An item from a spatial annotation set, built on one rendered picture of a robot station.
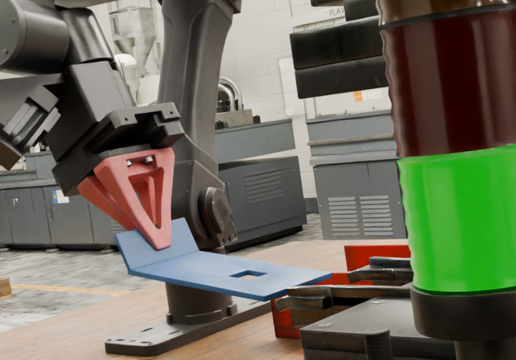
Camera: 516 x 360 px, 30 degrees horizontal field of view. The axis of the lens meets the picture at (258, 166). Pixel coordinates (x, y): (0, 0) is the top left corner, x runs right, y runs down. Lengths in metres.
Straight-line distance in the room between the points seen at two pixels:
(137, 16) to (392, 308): 8.55
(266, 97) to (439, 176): 9.45
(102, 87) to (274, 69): 8.85
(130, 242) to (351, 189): 5.77
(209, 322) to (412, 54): 0.69
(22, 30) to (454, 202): 0.51
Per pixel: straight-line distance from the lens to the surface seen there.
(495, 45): 0.25
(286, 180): 7.95
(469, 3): 0.24
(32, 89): 0.73
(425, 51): 0.25
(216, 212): 0.89
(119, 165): 0.73
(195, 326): 0.91
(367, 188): 6.39
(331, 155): 6.55
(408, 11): 0.25
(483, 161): 0.24
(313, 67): 0.51
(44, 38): 0.73
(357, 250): 0.93
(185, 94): 0.94
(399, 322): 0.50
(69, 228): 9.13
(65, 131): 0.76
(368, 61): 0.49
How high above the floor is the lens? 1.10
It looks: 4 degrees down
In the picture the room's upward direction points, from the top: 8 degrees counter-clockwise
